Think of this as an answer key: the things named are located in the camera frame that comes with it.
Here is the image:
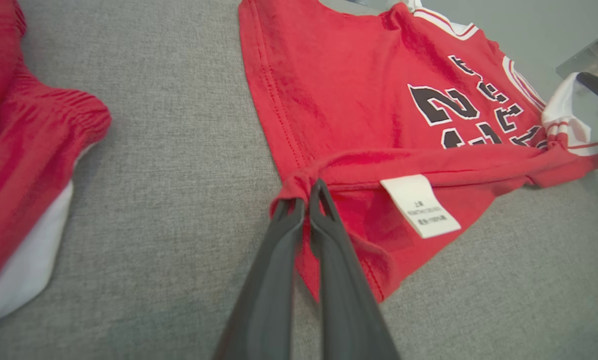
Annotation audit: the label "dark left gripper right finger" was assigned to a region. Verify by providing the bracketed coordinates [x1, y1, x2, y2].
[308, 178, 402, 360]

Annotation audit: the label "red basketball jersey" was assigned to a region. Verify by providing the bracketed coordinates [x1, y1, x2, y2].
[238, 0, 598, 304]

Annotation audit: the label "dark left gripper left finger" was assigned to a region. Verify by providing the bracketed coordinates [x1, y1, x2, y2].
[213, 197, 307, 360]

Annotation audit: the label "grey fabric sofa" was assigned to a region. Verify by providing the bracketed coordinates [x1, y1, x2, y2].
[0, 0, 598, 360]

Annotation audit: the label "red shorts with white stripe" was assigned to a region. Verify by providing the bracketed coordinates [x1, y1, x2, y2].
[0, 0, 112, 334]

